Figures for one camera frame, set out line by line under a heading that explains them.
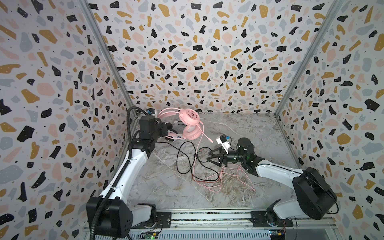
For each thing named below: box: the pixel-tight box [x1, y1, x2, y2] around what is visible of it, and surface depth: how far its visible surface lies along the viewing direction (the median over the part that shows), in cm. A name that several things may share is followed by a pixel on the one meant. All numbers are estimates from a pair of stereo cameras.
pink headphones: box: [157, 107, 203, 141], surface depth 73 cm
